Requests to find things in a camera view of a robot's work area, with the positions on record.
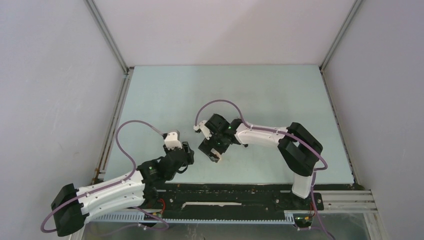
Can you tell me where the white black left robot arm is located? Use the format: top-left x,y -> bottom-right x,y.
50,141 -> 195,237

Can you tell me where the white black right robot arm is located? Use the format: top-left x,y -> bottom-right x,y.
193,113 -> 323,209

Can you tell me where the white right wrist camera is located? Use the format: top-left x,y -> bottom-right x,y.
193,120 -> 212,140

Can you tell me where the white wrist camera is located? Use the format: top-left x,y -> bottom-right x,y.
163,130 -> 183,151
193,120 -> 212,140

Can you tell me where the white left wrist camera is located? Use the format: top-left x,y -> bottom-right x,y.
163,130 -> 183,151

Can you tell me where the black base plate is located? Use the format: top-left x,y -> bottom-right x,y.
139,183 -> 325,220

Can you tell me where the white slotted cable duct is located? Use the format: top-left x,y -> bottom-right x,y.
91,211 -> 295,225

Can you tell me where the aluminium corner post left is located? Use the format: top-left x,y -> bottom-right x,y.
84,0 -> 130,74

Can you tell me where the aluminium corner post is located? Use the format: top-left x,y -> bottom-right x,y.
84,0 -> 130,74
319,0 -> 365,73

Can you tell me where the aluminium corner post right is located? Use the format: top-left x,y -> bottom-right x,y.
319,0 -> 365,73

